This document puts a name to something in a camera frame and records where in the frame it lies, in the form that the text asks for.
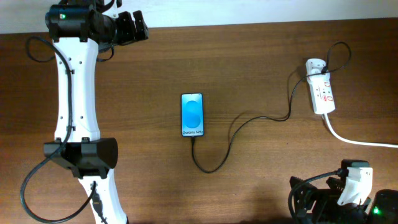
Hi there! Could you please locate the blue Galaxy smartphone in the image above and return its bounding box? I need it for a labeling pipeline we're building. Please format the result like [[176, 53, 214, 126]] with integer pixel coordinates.
[[181, 93, 205, 137]]

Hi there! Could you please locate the black charging cable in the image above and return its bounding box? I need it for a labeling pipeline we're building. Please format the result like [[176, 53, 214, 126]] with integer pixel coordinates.
[[190, 41, 352, 174]]

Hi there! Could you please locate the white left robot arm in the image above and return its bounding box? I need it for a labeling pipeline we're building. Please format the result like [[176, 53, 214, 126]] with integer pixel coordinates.
[[44, 1, 149, 223]]

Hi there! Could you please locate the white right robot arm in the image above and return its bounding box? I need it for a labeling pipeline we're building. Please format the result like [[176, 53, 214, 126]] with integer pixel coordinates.
[[288, 176, 397, 224]]

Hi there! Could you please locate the white charger adapter plug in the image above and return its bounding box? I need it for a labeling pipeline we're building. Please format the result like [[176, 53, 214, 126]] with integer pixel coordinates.
[[305, 58, 326, 78]]

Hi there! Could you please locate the white power strip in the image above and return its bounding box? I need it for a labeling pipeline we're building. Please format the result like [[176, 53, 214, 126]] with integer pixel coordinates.
[[307, 72, 335, 114]]

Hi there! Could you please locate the white power strip cord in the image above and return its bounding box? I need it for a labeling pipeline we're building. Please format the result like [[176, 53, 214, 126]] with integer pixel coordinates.
[[322, 113, 398, 149]]

